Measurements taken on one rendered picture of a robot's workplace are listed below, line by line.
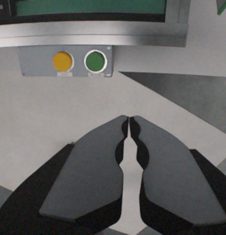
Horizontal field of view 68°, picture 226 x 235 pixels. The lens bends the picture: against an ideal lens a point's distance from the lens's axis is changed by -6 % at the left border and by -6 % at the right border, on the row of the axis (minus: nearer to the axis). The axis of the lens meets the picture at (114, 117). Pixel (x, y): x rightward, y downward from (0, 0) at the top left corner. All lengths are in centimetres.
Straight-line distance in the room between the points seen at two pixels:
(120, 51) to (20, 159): 54
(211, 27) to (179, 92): 101
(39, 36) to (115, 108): 28
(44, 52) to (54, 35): 4
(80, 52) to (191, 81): 119
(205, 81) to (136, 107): 106
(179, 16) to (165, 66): 16
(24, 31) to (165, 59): 34
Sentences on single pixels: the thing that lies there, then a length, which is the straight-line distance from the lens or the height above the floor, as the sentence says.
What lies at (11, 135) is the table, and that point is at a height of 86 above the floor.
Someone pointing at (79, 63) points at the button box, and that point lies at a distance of 40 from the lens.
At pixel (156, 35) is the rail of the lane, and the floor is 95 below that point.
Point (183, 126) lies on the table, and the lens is 59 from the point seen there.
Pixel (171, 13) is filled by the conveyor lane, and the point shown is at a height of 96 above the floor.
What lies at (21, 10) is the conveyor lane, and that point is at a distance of 45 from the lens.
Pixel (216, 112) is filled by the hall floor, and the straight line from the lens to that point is 169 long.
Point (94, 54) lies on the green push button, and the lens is 38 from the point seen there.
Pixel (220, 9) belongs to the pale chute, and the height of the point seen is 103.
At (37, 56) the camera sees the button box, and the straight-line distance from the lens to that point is 43.
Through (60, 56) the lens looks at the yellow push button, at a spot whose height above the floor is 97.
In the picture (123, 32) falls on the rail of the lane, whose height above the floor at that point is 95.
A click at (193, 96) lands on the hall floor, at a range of 154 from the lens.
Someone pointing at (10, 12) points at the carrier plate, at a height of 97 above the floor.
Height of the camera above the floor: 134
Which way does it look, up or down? 61 degrees down
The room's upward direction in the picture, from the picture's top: 173 degrees counter-clockwise
